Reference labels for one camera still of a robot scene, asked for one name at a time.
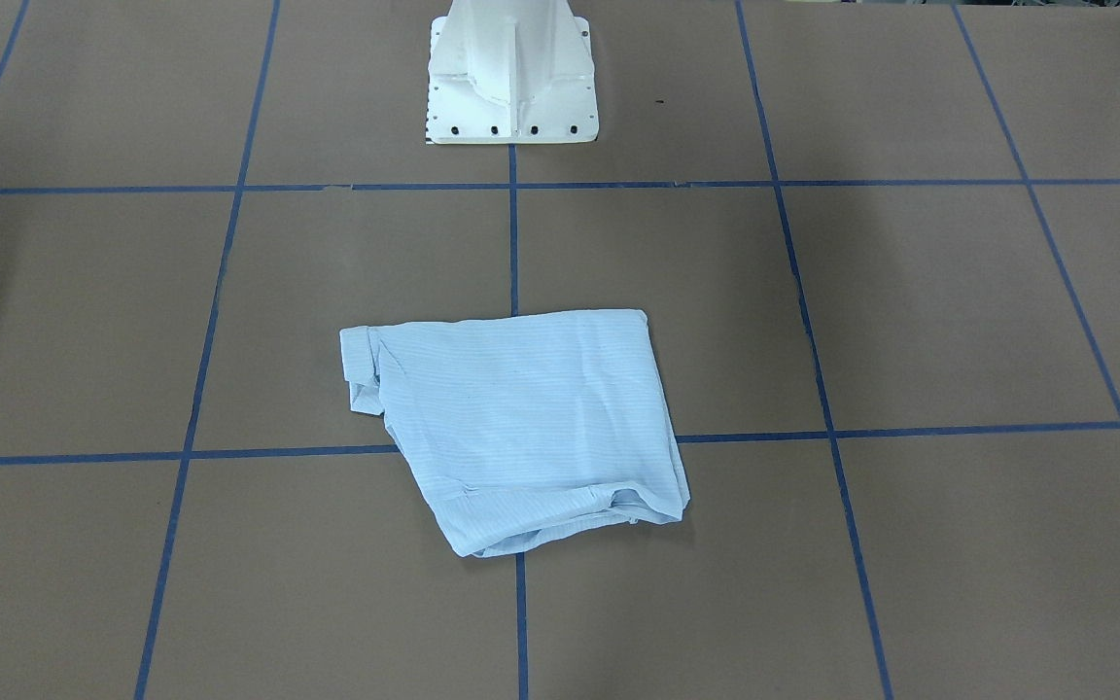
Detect light blue button shirt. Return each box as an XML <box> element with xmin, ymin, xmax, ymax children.
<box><xmin>338</xmin><ymin>309</ymin><xmax>690</xmax><ymax>558</ymax></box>

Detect white camera pillar with base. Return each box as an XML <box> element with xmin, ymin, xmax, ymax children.
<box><xmin>424</xmin><ymin>1</ymin><xmax>600</xmax><ymax>144</ymax></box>

